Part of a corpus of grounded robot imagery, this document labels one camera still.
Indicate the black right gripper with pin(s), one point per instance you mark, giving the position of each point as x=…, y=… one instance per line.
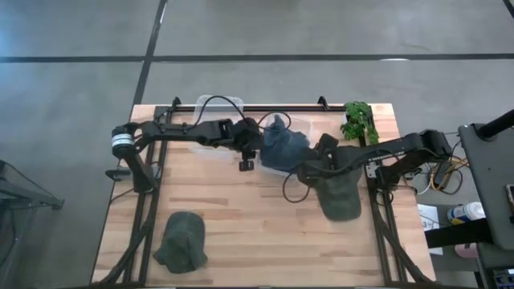
x=325, y=162

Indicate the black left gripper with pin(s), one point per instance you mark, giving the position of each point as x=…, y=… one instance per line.
x=247, y=134

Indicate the navy blue hat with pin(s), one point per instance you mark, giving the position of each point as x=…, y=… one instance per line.
x=299, y=150

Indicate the denim blue hat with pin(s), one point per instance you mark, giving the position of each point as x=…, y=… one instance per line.
x=277, y=144

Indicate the clear plastic bin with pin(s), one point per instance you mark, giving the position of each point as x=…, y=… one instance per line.
x=219, y=114
x=304, y=126

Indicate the olive green baseball cap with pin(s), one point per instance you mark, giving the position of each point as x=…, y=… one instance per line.
x=339, y=200
x=180, y=241

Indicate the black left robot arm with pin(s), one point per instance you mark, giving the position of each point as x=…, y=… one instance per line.
x=180, y=132

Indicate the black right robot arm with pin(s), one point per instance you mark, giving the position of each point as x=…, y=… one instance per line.
x=401, y=144

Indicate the green plant in white pot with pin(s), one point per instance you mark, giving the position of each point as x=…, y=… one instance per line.
x=357, y=120

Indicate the white paper sheet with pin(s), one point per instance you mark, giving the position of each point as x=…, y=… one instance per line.
x=427, y=216

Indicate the grey equipment cart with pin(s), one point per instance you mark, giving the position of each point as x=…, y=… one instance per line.
x=490, y=180

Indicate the pink object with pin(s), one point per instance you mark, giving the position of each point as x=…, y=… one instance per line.
x=466, y=251

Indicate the black pole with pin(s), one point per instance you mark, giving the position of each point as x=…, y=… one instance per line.
x=498, y=125

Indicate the grey metal side table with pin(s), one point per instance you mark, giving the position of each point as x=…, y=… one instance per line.
x=40, y=200

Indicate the black aluminium table frame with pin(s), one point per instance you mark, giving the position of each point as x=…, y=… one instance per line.
x=301, y=108

